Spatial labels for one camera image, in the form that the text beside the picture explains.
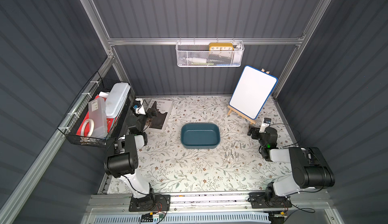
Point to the silver screws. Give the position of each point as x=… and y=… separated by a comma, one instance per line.
x=233, y=152

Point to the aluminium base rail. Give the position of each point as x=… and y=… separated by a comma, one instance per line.
x=235, y=207

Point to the interior design trends book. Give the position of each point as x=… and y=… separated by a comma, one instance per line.
x=164, y=110

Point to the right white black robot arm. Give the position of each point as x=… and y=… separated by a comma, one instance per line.
x=310, y=172

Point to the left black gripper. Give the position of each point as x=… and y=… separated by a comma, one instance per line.
x=150, y=115

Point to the blue framed whiteboard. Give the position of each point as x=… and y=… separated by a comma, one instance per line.
x=253, y=92

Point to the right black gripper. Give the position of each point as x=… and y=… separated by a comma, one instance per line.
x=254, y=131

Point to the teal plastic storage tray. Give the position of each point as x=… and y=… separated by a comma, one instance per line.
x=200, y=136

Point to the white tape roll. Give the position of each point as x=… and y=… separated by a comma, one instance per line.
x=87, y=128

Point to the yellow digital clock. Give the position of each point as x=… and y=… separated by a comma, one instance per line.
x=221, y=46

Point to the black wire side basket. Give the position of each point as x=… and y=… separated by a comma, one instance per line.
x=75, y=116

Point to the translucent plastic container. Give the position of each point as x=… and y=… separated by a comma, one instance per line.
x=97, y=113

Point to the white wire wall basket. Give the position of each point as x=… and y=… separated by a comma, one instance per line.
x=196, y=54

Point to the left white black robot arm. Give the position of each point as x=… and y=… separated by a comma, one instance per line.
x=121, y=156

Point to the white plastic case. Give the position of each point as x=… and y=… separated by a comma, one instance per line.
x=116, y=99

